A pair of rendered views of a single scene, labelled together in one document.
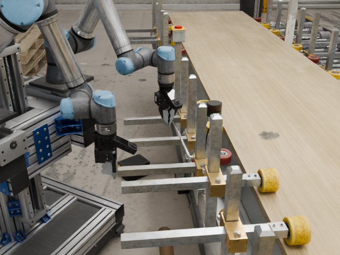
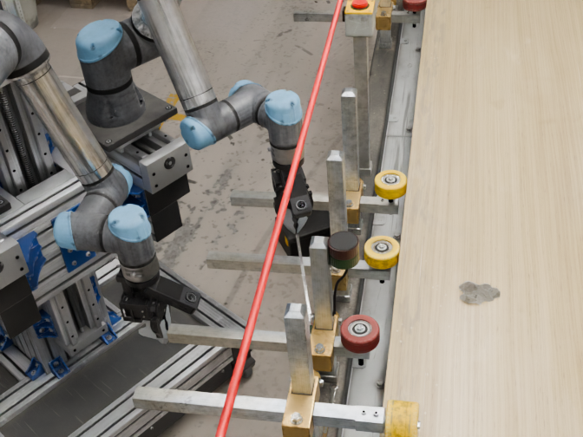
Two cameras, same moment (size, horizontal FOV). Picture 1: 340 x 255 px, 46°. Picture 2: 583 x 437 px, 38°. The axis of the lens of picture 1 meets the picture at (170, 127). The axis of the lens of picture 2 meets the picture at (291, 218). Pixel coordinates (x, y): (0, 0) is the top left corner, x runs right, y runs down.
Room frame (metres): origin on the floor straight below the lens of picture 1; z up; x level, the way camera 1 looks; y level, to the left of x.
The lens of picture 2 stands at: (0.20, -0.48, 2.20)
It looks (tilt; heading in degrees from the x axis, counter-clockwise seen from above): 40 degrees down; 19
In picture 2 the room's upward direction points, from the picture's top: 6 degrees counter-clockwise
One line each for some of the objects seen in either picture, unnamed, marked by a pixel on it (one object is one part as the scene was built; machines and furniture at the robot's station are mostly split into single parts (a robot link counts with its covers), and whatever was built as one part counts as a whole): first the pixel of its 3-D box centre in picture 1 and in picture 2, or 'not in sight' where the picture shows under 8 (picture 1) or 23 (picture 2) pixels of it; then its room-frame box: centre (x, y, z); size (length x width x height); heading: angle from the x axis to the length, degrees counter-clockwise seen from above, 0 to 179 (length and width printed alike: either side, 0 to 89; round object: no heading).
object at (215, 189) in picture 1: (214, 178); (302, 404); (1.12, -0.15, 0.95); 0.13 x 0.06 x 0.05; 6
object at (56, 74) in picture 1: (60, 69); (112, 94); (1.85, 0.53, 1.09); 0.15 x 0.15 x 0.10
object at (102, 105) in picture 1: (103, 107); (130, 235); (1.31, 0.24, 1.13); 0.09 x 0.08 x 0.11; 94
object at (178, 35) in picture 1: (178, 35); (360, 19); (2.15, -0.04, 1.18); 0.07 x 0.07 x 0.08; 6
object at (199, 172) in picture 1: (201, 164); (325, 338); (1.37, -0.13, 0.85); 0.13 x 0.06 x 0.05; 6
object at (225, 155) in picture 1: (220, 164); (360, 345); (1.36, -0.21, 0.85); 0.08 x 0.08 x 0.11
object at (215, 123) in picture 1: (212, 177); (304, 397); (1.14, -0.15, 0.94); 0.03 x 0.03 x 0.48; 6
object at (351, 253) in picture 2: (214, 105); (343, 245); (1.39, -0.17, 1.10); 0.06 x 0.06 x 0.02
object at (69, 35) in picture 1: (58, 45); (105, 52); (1.85, 0.53, 1.21); 0.13 x 0.12 x 0.14; 146
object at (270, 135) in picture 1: (269, 133); (479, 290); (1.51, -0.43, 0.91); 0.09 x 0.07 x 0.02; 89
